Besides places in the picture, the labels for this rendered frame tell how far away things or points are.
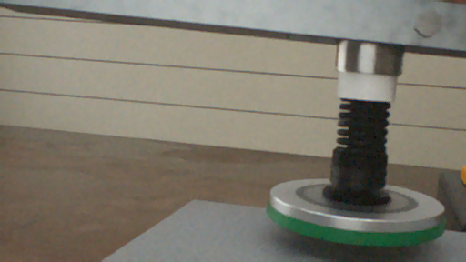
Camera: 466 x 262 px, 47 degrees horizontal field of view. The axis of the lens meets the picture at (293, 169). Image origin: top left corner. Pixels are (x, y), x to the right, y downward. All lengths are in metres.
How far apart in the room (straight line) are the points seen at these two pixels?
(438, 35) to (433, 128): 6.11
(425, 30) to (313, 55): 6.13
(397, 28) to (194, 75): 6.53
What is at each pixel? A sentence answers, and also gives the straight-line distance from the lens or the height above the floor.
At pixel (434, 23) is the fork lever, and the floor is 1.07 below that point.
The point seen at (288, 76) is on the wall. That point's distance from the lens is 6.74.
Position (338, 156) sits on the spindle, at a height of 0.91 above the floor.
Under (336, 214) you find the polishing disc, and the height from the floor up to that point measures 0.86.
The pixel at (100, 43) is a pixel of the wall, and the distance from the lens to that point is 7.63.
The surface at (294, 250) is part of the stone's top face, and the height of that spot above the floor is 0.80.
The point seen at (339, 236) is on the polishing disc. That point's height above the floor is 0.84.
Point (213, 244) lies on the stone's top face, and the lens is 0.62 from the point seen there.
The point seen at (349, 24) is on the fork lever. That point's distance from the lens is 0.58.
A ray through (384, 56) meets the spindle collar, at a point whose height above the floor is 1.03.
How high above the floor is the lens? 1.00
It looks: 10 degrees down
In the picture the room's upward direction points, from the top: 4 degrees clockwise
